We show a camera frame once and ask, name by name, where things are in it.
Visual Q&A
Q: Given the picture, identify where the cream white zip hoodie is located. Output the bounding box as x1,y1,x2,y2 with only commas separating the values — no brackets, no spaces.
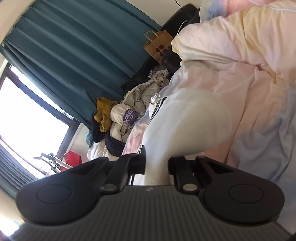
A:
142,88,232,186

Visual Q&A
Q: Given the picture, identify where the grey crumpled clothes pile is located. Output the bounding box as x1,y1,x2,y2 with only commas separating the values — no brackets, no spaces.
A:
121,69,170,116

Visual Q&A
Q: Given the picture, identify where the silver black folding stand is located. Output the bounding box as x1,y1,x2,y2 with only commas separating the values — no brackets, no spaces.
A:
34,153,72,173

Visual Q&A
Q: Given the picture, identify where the black dark garment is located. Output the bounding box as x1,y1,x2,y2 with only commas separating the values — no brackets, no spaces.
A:
86,123,125,157

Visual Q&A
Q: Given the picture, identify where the white purple printed garment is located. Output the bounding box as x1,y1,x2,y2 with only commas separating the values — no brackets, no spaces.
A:
110,103,138,142

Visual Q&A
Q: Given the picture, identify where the red bag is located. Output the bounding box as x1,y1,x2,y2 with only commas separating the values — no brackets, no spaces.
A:
64,151,82,167

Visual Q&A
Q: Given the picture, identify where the mustard yellow garment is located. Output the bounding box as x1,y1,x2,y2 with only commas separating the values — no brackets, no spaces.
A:
93,97,118,133

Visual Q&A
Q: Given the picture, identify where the black framed window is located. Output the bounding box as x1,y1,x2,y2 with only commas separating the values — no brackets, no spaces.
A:
1,61,80,177

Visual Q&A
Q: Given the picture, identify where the teal curtain left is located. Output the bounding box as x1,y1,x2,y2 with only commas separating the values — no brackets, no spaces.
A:
0,145,37,199

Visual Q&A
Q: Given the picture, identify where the teal curtain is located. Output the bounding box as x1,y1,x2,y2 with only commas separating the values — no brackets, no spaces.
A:
0,145,37,199
0,0,163,127

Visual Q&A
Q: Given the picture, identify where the brown paper bag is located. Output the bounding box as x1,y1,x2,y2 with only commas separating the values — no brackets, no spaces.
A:
144,31,173,63

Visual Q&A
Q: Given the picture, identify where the teal curtain right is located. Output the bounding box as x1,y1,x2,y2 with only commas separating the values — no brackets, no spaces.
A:
0,0,163,127

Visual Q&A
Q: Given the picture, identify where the pastel pink bed duvet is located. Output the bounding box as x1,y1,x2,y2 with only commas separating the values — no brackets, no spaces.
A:
122,0,296,229

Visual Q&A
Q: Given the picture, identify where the black armchair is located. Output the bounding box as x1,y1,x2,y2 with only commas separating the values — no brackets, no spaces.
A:
162,4,200,73

